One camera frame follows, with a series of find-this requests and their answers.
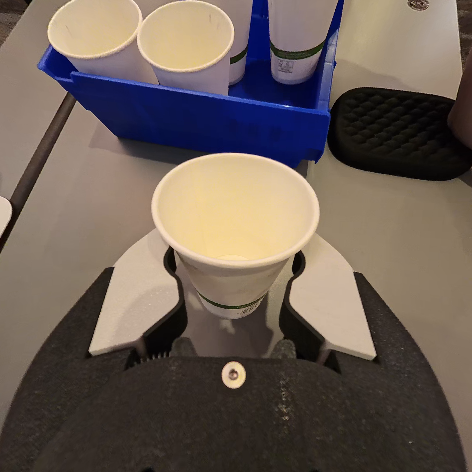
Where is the blue plastic bin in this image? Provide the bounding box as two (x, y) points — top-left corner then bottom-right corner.
(39, 0), (345, 169)

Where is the white mount plate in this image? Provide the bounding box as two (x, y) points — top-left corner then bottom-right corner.
(0, 196), (13, 238)

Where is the white paper cup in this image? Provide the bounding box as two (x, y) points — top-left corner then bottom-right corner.
(268, 0), (340, 85)
(47, 0), (159, 85)
(221, 0), (253, 86)
(151, 153), (321, 320)
(137, 1), (235, 96)

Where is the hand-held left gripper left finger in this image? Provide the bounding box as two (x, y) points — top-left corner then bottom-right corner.
(89, 229), (186, 357)

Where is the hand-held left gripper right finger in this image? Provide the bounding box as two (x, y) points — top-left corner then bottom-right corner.
(279, 236), (377, 360)

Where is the person's right forearm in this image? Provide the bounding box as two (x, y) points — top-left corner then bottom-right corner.
(446, 48), (472, 152)

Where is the black wrist rest pad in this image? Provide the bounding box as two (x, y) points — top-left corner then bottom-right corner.
(328, 87), (472, 181)

